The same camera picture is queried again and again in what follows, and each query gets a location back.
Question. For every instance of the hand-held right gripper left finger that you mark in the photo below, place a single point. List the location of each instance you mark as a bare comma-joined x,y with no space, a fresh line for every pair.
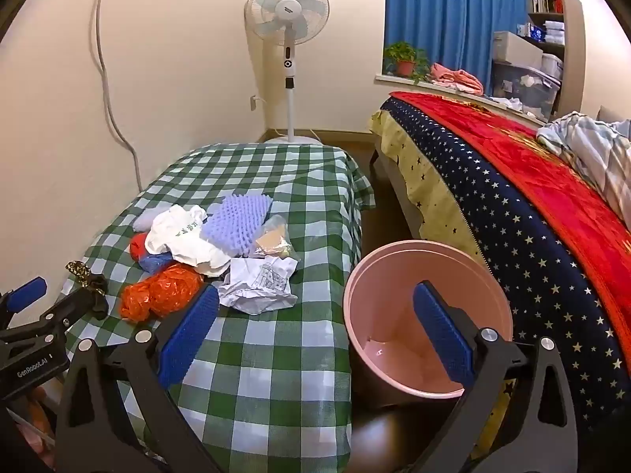
190,340

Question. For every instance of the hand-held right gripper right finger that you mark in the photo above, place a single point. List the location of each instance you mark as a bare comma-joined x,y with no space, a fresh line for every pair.
441,335

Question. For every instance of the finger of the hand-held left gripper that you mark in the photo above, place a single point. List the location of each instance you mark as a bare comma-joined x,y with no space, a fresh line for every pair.
59,315
27,294

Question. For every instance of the black gold-patterned wrapper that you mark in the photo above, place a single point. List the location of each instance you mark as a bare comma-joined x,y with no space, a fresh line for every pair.
79,272

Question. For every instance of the pink plastic bin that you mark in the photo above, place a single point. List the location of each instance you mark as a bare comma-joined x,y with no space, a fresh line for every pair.
394,305

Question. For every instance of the orange-red plastic bag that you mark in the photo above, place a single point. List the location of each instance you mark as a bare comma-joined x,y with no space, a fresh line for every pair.
157,293

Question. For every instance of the printed paper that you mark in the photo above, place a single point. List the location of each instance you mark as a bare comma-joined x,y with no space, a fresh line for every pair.
256,286

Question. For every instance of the white paper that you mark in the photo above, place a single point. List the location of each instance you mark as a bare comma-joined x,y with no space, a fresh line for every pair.
182,246

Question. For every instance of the small red plastic bag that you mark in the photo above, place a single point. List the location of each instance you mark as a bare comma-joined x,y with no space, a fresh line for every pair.
138,246

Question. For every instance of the purple foam net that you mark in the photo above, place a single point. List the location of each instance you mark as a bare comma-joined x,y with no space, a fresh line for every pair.
236,221

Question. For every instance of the white foam net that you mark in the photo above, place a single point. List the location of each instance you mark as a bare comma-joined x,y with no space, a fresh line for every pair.
145,219

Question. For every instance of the clear plastic bag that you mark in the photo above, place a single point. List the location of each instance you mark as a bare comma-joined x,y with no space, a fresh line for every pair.
273,241

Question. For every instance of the green checked tablecloth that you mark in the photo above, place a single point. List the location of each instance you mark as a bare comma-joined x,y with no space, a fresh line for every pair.
276,354

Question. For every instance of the navy star-patterned sheet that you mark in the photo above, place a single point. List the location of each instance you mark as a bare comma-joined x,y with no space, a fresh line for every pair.
517,236

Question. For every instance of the yellow star-patterned sheet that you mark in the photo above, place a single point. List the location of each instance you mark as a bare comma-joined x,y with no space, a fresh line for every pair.
419,177

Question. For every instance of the red blanket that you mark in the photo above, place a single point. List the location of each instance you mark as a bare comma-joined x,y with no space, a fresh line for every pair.
517,157

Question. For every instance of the striped duvet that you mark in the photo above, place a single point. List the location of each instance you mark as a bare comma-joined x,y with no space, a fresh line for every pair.
591,152

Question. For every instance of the white cloth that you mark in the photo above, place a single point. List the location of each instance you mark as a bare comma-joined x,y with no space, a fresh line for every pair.
507,103

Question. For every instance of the pink cloth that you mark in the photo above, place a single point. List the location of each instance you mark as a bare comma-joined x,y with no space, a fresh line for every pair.
453,78

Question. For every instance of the clear plastic storage box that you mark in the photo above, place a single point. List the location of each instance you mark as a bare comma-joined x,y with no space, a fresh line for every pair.
522,88

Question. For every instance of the potted green plant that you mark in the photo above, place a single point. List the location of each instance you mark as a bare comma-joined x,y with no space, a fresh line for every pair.
405,66

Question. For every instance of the white plastic tub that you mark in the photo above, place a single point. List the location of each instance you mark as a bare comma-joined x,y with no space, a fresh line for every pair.
552,65

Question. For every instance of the beige box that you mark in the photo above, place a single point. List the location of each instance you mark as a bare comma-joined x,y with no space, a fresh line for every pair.
515,49

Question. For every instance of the blue curtain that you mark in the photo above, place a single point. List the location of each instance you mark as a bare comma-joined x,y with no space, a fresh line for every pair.
443,19

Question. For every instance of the blue tissue packs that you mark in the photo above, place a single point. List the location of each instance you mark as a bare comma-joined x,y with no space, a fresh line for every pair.
533,31

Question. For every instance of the stack of white towels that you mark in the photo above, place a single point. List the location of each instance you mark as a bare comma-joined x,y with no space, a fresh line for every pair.
554,30

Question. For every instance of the wooden bookshelf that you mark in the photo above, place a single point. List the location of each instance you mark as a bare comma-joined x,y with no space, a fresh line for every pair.
538,17

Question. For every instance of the white standing fan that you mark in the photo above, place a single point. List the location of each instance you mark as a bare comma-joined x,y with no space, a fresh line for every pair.
287,10

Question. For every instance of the row of books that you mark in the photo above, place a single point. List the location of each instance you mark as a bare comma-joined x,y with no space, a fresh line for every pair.
542,4

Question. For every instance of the white wall outlet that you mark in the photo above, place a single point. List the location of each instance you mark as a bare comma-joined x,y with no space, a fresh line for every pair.
254,103

